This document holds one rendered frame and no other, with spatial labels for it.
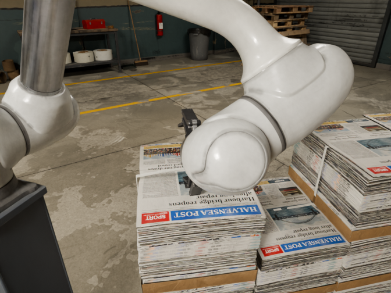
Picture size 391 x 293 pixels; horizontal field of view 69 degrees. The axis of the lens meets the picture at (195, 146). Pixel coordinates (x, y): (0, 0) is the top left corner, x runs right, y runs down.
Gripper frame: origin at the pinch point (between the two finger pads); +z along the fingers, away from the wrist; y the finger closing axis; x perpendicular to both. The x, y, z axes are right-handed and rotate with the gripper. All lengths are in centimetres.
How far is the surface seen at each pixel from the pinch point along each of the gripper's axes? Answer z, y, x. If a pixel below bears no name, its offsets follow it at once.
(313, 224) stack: 12, 28, 41
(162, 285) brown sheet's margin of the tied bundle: -3.5, 31.3, -9.3
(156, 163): 9.5, 2.9, -7.4
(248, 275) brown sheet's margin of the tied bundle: -4.2, 32.3, 12.1
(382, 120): 21, -4, 79
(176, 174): 4.1, 5.9, -2.8
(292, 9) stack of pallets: 519, -276, 345
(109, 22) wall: 605, -288, -61
